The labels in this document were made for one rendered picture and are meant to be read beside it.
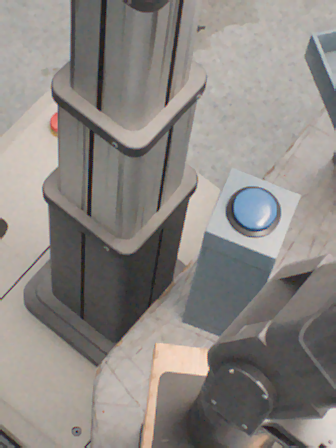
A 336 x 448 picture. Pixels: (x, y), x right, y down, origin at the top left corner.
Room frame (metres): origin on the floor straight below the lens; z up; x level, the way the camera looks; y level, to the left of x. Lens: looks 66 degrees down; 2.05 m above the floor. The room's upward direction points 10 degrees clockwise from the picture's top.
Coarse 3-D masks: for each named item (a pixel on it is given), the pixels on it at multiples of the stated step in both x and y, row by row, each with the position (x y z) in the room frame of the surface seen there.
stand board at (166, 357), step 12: (156, 348) 0.32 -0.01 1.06; (168, 348) 0.32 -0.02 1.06; (180, 348) 0.33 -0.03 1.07; (192, 348) 0.33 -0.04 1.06; (156, 360) 0.31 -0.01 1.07; (168, 360) 0.31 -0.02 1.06; (180, 360) 0.31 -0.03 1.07; (192, 360) 0.32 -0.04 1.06; (204, 360) 0.32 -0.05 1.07; (156, 372) 0.30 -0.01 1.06; (180, 372) 0.30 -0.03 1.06; (192, 372) 0.31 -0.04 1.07; (204, 372) 0.31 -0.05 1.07; (156, 384) 0.29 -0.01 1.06; (156, 396) 0.28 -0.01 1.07; (144, 432) 0.25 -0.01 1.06; (144, 444) 0.24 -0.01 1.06
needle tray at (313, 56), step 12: (312, 36) 0.66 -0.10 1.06; (324, 36) 0.66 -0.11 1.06; (312, 48) 0.65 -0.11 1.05; (324, 48) 0.67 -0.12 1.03; (312, 60) 0.65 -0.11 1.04; (324, 60) 0.63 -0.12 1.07; (312, 72) 0.64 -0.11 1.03; (324, 72) 0.62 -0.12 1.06; (324, 84) 0.62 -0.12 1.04; (324, 96) 0.61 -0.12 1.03
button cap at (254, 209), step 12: (240, 192) 0.49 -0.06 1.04; (252, 192) 0.49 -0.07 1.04; (264, 192) 0.49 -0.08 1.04; (240, 204) 0.48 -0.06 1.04; (252, 204) 0.48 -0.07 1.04; (264, 204) 0.48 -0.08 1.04; (240, 216) 0.47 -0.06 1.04; (252, 216) 0.47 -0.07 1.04; (264, 216) 0.47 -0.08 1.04; (252, 228) 0.46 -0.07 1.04; (264, 228) 0.46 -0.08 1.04
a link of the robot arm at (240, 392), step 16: (224, 368) 0.19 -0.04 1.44; (240, 368) 0.19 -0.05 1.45; (256, 368) 0.19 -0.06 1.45; (224, 384) 0.19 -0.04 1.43; (240, 384) 0.19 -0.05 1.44; (256, 384) 0.19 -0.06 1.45; (272, 384) 0.19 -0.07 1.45; (208, 400) 0.19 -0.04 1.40; (224, 400) 0.18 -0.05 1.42; (240, 400) 0.18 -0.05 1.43; (256, 400) 0.18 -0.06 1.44; (272, 400) 0.18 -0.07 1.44; (224, 416) 0.18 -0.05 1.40; (240, 416) 0.18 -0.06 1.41; (256, 416) 0.18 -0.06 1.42; (288, 432) 0.18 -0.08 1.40; (304, 432) 0.18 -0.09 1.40; (320, 432) 0.18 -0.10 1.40
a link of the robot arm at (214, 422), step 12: (204, 384) 0.21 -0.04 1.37; (204, 408) 0.19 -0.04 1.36; (204, 420) 0.19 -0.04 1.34; (216, 420) 0.19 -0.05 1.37; (216, 432) 0.18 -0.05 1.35; (228, 432) 0.18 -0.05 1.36; (240, 432) 0.18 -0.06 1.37; (264, 432) 0.18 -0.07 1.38; (276, 432) 0.18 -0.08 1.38; (228, 444) 0.18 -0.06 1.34; (240, 444) 0.18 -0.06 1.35; (252, 444) 0.18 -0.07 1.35; (264, 444) 0.18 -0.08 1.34; (288, 444) 0.18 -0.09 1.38
